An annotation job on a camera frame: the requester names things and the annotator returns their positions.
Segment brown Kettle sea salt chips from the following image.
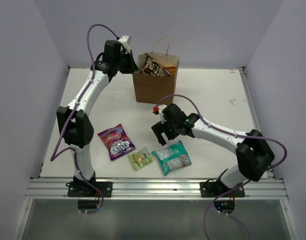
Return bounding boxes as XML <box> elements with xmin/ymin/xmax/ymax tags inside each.
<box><xmin>140</xmin><ymin>54</ymin><xmax>171</xmax><ymax>77</ymax></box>

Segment teal snack packet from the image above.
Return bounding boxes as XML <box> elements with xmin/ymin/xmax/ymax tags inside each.
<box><xmin>151</xmin><ymin>140</ymin><xmax>192</xmax><ymax>176</ymax></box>

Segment brown paper bag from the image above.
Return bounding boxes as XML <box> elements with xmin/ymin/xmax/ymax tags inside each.
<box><xmin>132</xmin><ymin>48</ymin><xmax>180</xmax><ymax>105</ymax></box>

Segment orange Kettle honey dijon chips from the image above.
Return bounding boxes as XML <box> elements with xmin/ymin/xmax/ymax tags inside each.
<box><xmin>159</xmin><ymin>61</ymin><xmax>178</xmax><ymax>77</ymax></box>

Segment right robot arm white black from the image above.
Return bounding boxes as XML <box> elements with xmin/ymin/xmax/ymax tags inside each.
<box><xmin>151</xmin><ymin>103</ymin><xmax>275</xmax><ymax>197</ymax></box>

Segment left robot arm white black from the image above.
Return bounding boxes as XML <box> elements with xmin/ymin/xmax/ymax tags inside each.
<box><xmin>56</xmin><ymin>35</ymin><xmax>138</xmax><ymax>197</ymax></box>

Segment purple Fox's candy bag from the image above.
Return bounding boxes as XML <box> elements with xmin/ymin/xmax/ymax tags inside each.
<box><xmin>97</xmin><ymin>124</ymin><xmax>136</xmax><ymax>161</ymax></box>

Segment small green snack packet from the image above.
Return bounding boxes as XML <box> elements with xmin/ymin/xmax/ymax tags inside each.
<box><xmin>127</xmin><ymin>147</ymin><xmax>154</xmax><ymax>171</ymax></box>

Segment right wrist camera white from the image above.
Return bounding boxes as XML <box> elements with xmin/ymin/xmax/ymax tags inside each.
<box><xmin>153</xmin><ymin>104</ymin><xmax>167</xmax><ymax>124</ymax></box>

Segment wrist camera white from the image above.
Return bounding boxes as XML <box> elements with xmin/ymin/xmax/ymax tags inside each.
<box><xmin>153</xmin><ymin>104</ymin><xmax>167</xmax><ymax>124</ymax></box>
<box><xmin>118</xmin><ymin>35</ymin><xmax>131</xmax><ymax>53</ymax></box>

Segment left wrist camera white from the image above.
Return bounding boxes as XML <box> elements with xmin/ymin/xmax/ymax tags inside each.
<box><xmin>118</xmin><ymin>35</ymin><xmax>131</xmax><ymax>53</ymax></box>

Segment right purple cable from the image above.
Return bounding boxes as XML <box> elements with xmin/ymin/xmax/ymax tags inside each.
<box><xmin>156</xmin><ymin>94</ymin><xmax>288</xmax><ymax>240</ymax></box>

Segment purple cable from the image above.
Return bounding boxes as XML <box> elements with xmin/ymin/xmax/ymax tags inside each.
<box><xmin>49</xmin><ymin>23</ymin><xmax>120</xmax><ymax>192</ymax></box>
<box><xmin>156</xmin><ymin>94</ymin><xmax>288</xmax><ymax>240</ymax></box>

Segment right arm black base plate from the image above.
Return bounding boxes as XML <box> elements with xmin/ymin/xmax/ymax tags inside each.
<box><xmin>199</xmin><ymin>179</ymin><xmax>245</xmax><ymax>198</ymax></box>

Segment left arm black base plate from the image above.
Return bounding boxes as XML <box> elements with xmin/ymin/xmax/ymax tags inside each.
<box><xmin>65</xmin><ymin>181</ymin><xmax>113</xmax><ymax>198</ymax></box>

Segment aluminium right side rail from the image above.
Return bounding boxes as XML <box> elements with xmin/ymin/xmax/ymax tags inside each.
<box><xmin>239</xmin><ymin>66</ymin><xmax>276</xmax><ymax>180</ymax></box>

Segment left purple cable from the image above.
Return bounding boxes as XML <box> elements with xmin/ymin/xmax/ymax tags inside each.
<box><xmin>49</xmin><ymin>23</ymin><xmax>120</xmax><ymax>192</ymax></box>

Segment aluminium front rail frame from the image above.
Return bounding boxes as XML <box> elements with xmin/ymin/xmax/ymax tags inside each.
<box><xmin>12</xmin><ymin>177</ymin><xmax>300</xmax><ymax>240</ymax></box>

